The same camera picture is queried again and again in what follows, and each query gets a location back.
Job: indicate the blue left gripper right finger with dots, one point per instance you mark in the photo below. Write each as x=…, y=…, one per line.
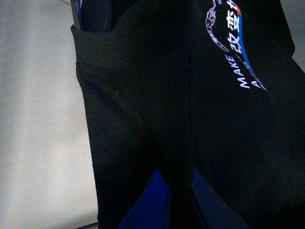
x=215, y=212

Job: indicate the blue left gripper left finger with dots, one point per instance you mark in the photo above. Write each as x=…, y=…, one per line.
x=152, y=209

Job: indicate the black t-shirt with logo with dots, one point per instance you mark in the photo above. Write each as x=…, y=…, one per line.
x=181, y=84

